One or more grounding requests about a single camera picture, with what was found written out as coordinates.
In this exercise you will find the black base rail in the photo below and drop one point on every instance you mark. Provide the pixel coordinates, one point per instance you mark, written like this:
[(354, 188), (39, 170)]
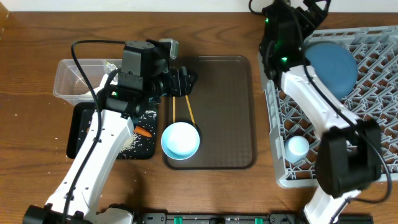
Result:
[(272, 218)]

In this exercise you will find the black plastic tray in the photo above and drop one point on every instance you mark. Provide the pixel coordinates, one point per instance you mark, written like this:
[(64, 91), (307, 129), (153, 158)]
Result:
[(74, 129)]

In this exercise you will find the white crumpled tissue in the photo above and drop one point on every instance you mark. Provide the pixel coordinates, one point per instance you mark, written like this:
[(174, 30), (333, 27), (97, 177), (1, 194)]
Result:
[(102, 84)]

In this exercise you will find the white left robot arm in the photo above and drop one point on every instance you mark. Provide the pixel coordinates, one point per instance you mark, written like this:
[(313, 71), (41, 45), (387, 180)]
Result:
[(76, 198)]

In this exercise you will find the orange carrot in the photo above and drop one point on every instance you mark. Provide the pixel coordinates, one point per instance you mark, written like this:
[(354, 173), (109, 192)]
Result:
[(143, 132)]

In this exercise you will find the clear plastic waste bin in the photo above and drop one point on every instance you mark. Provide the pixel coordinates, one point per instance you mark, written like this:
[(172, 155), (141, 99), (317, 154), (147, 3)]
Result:
[(69, 83)]

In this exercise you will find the spilled white rice pile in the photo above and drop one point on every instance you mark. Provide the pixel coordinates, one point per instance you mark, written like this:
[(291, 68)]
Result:
[(137, 146)]

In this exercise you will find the light blue bowl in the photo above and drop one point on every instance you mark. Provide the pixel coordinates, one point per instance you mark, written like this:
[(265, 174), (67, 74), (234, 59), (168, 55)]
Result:
[(180, 141)]

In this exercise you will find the brown serving tray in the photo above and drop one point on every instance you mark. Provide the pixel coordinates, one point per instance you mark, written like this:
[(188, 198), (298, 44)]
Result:
[(222, 105)]

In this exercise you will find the light blue cup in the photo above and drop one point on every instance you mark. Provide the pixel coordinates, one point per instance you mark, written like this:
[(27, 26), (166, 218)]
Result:
[(296, 148)]

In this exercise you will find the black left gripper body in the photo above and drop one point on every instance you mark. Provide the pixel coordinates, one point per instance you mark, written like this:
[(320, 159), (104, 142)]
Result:
[(181, 82)]

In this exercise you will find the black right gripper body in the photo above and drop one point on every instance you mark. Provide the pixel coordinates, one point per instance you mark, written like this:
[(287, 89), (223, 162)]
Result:
[(301, 16)]

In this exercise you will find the dark blue plate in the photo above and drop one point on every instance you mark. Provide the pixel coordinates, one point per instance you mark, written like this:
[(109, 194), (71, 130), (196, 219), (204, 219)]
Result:
[(335, 66)]

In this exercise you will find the grey dishwasher rack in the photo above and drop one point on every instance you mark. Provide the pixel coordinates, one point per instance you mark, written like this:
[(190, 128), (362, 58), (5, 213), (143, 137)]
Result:
[(374, 96)]

